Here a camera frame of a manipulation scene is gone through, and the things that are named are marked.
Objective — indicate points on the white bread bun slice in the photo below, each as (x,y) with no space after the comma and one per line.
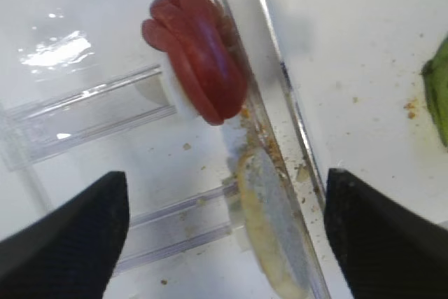
(270,227)

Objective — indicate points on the clear track upper left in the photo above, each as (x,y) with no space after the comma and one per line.
(35,132)

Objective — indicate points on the clear track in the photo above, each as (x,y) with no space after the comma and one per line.
(35,132)
(179,227)

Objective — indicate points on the clear track lower left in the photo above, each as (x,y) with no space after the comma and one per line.
(179,227)

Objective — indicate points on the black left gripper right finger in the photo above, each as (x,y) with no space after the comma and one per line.
(383,249)

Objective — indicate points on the green lettuce leaf on bun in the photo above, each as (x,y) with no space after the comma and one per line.
(434,74)

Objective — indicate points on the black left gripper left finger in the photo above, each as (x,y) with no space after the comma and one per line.
(72,252)

